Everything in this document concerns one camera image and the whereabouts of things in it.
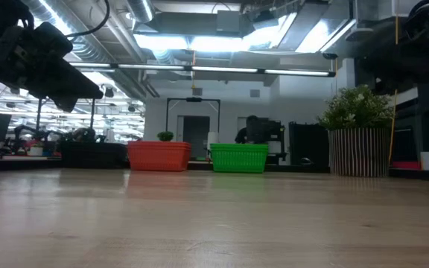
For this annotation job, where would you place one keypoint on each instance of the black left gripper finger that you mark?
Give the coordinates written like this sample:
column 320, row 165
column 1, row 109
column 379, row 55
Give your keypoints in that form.
column 67, row 102
column 84, row 89

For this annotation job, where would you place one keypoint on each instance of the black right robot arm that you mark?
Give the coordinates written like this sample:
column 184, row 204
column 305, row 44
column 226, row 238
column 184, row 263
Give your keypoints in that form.
column 415, row 48

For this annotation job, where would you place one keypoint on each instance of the small background plant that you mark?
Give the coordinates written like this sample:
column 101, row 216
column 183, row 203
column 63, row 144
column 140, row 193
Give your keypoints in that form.
column 165, row 136

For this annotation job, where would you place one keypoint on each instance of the long ceiling light fixture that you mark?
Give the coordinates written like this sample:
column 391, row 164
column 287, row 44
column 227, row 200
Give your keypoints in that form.
column 199, row 69

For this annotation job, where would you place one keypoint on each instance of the person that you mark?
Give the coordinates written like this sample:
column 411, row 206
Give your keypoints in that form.
column 241, row 136

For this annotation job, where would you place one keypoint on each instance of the black computer monitor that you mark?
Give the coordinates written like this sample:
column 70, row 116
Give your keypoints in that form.
column 268, row 130

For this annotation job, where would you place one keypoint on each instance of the black cabinet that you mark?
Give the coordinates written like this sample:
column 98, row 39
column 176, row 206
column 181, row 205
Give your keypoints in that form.
column 309, row 145

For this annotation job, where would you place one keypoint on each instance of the potted plant in striped pot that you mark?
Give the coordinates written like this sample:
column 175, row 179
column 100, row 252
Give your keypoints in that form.
column 359, row 141

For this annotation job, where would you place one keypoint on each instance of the red flat box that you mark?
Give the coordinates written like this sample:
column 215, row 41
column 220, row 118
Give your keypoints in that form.
column 406, row 165

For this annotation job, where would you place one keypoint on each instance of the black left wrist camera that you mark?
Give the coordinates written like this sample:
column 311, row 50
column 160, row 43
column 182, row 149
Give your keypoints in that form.
column 50, row 39

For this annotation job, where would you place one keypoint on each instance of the black background station frame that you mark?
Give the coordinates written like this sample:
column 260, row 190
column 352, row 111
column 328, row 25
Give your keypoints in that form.
column 193, row 99

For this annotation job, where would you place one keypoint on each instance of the black frame rail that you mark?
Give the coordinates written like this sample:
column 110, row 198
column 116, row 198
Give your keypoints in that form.
column 423, row 175
column 199, row 166

